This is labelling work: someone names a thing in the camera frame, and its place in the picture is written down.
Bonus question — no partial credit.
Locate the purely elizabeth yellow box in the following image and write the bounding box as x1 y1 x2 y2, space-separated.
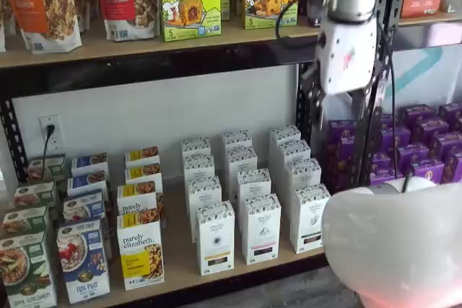
115 208 165 292
124 146 161 170
124 162 164 187
115 180 165 216

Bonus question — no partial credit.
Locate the white wall outlet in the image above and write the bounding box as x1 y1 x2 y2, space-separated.
38 115 64 151

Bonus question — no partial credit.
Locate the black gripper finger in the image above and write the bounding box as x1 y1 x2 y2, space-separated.
353 58 384 132
301 60 326 132

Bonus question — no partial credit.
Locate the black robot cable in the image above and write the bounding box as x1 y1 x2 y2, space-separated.
275 0 326 50
360 15 414 193

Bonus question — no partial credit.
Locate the white box yellow strip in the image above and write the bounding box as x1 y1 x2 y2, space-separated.
186 175 223 243
183 153 216 183
180 136 212 159
195 200 236 277

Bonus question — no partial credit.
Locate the blue oatmeal box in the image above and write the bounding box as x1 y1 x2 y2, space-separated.
56 218 111 305
70 152 110 177
66 170 109 197
62 189 106 225

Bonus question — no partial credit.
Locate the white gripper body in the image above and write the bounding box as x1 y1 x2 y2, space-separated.
316 17 380 97

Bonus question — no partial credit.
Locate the white box pink strip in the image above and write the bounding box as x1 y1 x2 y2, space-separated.
225 146 259 201
236 167 273 212
221 130 253 153
240 193 282 266

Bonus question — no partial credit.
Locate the black and grey shelf rack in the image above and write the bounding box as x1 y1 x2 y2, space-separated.
364 0 462 193

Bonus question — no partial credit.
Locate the granola bag orange label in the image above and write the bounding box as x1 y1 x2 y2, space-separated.
0 0 84 55

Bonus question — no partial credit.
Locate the black plug with cord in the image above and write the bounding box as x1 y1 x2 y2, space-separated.
42 124 56 181

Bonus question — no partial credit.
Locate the black metal shelf frame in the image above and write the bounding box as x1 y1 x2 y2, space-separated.
0 35 328 308

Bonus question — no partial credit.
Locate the purple snack box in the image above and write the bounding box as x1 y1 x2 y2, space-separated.
323 163 363 194
441 150 462 185
403 103 437 126
379 125 413 153
396 141 431 172
369 150 393 176
323 141 360 169
378 113 398 131
428 131 462 160
368 168 404 187
326 120 359 147
437 102 462 122
411 116 451 144
410 157 446 185

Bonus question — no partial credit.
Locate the white box green strip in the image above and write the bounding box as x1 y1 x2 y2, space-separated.
268 125 302 150
269 138 313 179
275 157 323 215
289 182 332 255

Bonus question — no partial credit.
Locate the green apple cinnamon oatmeal box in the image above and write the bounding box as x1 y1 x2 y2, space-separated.
0 230 58 308
0 205 51 241
13 181 57 211
27 154 67 184

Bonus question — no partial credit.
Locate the granola bag red label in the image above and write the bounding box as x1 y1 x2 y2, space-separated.
94 0 160 43

